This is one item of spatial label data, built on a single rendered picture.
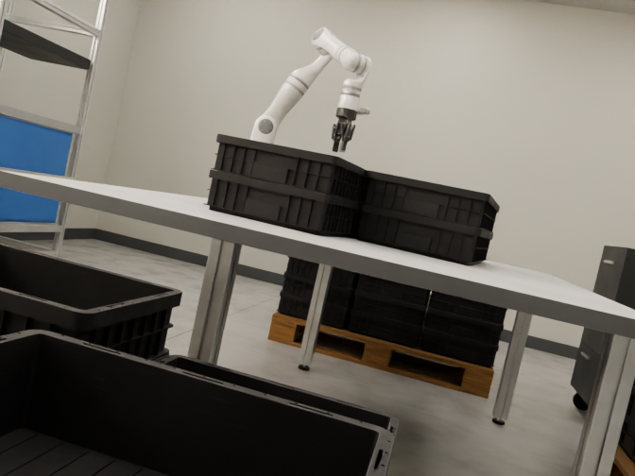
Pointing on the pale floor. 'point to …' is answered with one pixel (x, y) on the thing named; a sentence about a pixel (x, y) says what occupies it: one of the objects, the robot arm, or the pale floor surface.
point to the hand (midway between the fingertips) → (338, 147)
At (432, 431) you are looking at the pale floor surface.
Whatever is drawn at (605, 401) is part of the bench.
